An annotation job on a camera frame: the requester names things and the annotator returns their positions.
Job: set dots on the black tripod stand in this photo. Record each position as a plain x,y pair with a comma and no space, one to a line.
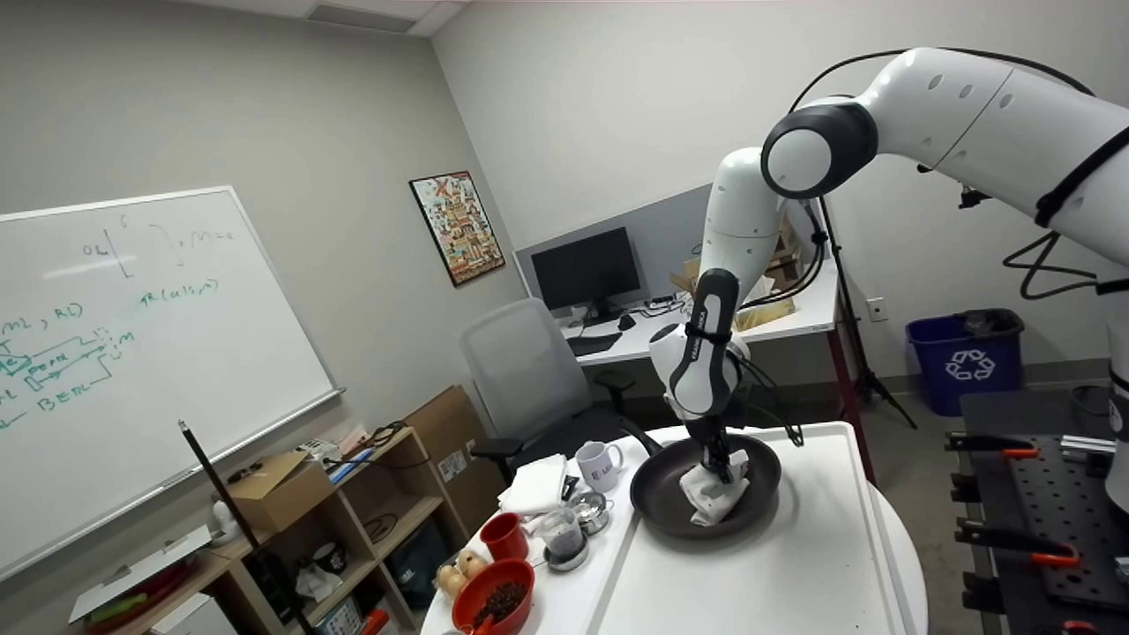
846,339

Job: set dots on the grey office chair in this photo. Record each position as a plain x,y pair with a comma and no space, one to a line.
515,365

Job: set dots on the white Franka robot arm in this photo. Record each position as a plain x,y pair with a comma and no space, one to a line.
964,112

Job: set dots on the large white tray board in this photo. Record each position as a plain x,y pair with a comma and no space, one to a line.
811,567

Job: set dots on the small cardboard box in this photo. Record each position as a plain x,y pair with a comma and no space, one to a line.
275,491

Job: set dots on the pale eggs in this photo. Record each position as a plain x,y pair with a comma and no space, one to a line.
458,572

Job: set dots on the framed colourful poster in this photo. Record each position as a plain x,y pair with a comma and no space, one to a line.
458,229

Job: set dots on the thin black pole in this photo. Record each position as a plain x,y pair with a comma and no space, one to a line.
230,505

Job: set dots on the white towel with red stripes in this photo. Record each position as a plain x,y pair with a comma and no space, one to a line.
713,494

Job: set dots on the black computer monitor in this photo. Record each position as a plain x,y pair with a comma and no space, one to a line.
584,271

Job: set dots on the crumpled white napkin cloth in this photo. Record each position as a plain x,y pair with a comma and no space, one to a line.
533,485

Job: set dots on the red cup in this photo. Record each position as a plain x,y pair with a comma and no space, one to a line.
504,538

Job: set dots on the black perforated workbench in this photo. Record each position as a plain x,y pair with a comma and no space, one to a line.
1052,505

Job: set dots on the white mug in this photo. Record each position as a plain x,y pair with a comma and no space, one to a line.
597,465

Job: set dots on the round white table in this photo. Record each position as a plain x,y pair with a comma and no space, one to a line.
557,602

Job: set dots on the white office desk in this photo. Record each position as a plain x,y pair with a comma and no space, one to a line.
797,311

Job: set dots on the red bowl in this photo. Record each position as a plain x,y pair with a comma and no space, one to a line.
494,602

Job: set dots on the wooden desk organizer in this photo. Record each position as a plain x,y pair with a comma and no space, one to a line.
769,311

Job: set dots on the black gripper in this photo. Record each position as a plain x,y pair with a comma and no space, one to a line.
711,438

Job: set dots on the blue recycling bin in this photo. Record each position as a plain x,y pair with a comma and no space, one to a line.
964,365

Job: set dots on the wall whiteboard with writing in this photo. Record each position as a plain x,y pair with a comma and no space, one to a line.
151,354

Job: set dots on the black keyboard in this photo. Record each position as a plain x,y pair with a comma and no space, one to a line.
592,342

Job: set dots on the black frying pan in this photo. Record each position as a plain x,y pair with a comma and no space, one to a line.
663,500

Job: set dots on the wooden shelf unit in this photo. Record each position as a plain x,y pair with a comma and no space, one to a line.
374,500

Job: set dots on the glass jars with dark lids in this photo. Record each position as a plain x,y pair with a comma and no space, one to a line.
565,534

